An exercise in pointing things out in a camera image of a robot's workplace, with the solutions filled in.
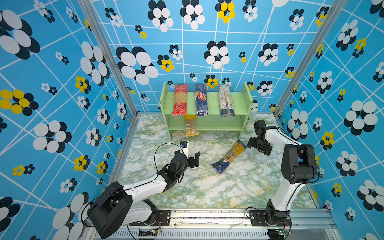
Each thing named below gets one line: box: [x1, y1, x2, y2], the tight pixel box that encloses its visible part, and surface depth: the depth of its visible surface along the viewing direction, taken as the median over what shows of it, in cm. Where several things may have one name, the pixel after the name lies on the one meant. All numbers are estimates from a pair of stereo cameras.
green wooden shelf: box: [159, 82, 186, 139], surface depth 88 cm
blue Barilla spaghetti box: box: [195, 83, 209, 117], surface depth 85 cm
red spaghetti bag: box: [172, 83, 188, 116], surface depth 89 cm
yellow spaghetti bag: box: [184, 114, 200, 137], surface depth 93 cm
